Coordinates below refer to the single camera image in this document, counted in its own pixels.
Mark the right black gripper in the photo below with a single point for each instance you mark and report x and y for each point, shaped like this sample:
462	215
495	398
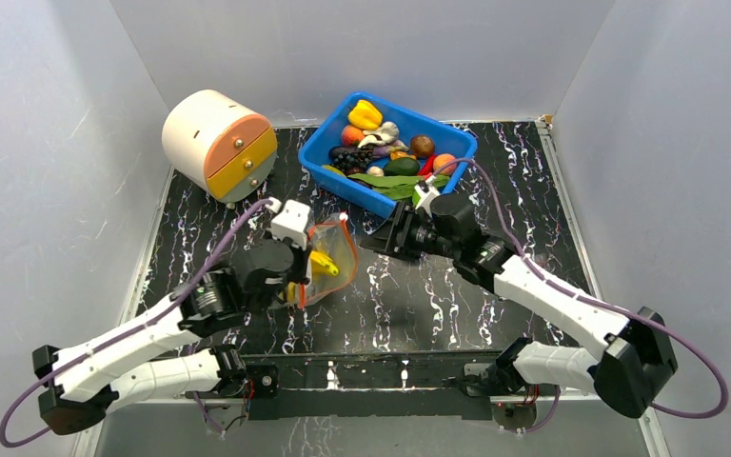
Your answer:
394	228

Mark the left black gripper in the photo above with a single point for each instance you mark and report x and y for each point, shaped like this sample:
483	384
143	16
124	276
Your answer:
303	255

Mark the yellow toy banana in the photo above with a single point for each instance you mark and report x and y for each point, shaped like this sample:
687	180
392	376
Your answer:
321	265

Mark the clear orange zip bag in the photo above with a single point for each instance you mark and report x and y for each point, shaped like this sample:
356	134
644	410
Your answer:
332	237

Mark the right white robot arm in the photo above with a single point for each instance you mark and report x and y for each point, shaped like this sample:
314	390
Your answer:
622	359

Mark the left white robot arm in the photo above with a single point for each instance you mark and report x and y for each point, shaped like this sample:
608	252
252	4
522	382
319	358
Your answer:
124	366

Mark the green toy leaf vegetable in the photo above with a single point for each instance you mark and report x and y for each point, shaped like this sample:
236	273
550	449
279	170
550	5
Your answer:
397	184

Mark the toy mushroom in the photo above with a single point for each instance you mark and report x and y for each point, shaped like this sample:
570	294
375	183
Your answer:
375	171

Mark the dark green toy avocado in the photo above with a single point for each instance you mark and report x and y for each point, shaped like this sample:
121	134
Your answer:
402	166

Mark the red toy chili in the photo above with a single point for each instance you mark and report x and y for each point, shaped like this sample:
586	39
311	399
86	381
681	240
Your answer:
427	167

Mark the dark purple toy grapes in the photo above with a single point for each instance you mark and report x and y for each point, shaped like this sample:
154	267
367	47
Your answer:
351	160

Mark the toy peach right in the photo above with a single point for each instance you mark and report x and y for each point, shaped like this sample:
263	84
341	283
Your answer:
445	164

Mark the toy peach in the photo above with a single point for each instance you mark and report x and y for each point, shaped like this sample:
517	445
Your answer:
351	136
445	164

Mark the toy peach left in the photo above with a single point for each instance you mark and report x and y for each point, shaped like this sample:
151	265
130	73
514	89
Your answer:
351	136

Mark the blue plastic bin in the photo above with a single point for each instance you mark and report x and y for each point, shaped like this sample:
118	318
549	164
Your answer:
313	155

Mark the yellow toy bell pepper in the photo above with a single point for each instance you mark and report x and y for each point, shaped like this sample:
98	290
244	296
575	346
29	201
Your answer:
365	116

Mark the round cream drawer cabinet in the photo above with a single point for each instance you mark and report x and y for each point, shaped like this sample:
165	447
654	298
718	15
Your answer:
223	147

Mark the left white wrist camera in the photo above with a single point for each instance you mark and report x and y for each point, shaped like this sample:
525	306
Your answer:
290	221

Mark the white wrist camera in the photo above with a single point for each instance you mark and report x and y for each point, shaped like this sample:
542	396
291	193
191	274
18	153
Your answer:
290	221
424	193

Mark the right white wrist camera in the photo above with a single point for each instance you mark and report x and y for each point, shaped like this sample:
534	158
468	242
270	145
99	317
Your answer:
424	193

